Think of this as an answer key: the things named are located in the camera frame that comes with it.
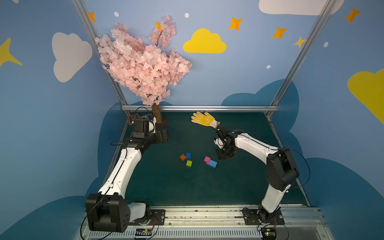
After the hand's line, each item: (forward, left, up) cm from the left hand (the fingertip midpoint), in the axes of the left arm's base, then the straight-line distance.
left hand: (161, 132), depth 82 cm
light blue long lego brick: (-8, -31, -20) cm, 38 cm away
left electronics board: (-45, +5, -24) cm, 51 cm away
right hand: (-5, -37, -16) cm, 41 cm away
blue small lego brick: (-3, -15, -20) cm, 25 cm away
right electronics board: (-43, -57, -24) cm, 76 cm away
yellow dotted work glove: (+30, -28, -22) cm, 47 cm away
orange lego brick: (-5, -12, -20) cm, 24 cm away
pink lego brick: (-7, -27, -19) cm, 34 cm away
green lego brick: (-9, -16, -21) cm, 27 cm away
